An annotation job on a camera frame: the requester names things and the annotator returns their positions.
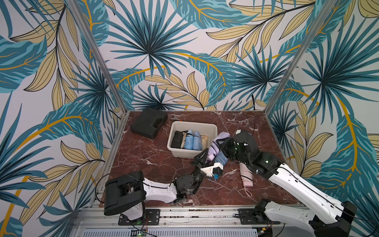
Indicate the lavender umbrella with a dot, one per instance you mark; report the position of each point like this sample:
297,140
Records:
214,149

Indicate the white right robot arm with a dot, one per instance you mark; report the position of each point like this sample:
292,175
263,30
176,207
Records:
324,216

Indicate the white plastic storage box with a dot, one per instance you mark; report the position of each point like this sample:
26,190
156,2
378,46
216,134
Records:
210,130

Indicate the aluminium corner post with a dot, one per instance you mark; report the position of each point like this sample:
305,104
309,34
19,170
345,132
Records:
81,21
309,37

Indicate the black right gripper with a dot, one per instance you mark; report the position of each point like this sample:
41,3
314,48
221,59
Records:
224,145

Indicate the beige umbrella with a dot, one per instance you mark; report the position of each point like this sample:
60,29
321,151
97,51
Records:
204,141

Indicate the pink umbrella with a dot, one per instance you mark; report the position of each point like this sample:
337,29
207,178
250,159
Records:
247,178

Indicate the orange handled pliers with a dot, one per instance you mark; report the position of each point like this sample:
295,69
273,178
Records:
175,118

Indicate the black umbrella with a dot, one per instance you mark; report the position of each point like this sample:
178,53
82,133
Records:
177,139

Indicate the light blue umbrella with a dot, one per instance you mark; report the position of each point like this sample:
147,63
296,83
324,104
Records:
219,162
197,144

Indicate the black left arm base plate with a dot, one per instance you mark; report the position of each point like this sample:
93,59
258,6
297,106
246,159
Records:
151,217

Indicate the right aluminium corner post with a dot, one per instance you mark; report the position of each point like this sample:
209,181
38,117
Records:
309,37

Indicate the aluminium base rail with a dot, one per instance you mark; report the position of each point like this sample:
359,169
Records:
183,221

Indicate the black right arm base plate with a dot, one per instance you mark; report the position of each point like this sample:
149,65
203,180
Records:
254,216

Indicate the left aluminium corner post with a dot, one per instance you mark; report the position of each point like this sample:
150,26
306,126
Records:
81,21

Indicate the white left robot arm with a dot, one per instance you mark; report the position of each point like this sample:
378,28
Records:
127,193

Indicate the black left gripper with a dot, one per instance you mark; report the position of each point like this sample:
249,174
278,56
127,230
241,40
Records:
201,160

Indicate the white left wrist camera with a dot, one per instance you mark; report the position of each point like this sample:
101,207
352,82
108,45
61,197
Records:
211,170

